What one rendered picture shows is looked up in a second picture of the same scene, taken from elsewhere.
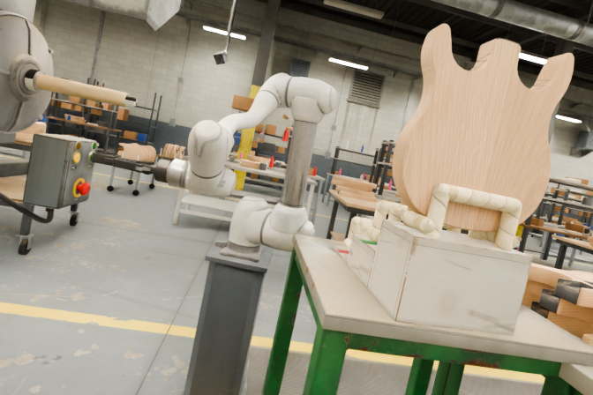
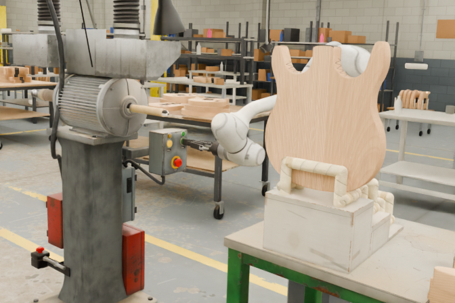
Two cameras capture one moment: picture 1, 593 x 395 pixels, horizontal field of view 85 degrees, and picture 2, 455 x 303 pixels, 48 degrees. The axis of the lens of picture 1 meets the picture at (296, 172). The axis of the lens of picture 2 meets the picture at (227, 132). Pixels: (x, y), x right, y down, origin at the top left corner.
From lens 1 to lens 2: 1.31 m
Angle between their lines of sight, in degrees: 47
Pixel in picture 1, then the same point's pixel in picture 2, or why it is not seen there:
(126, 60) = not seen: outside the picture
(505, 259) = (330, 212)
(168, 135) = (415, 75)
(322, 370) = (229, 272)
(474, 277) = (309, 224)
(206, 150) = (218, 134)
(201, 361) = not seen: outside the picture
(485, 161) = (321, 138)
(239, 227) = not seen: hidden behind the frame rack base
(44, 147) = (154, 138)
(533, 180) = (365, 150)
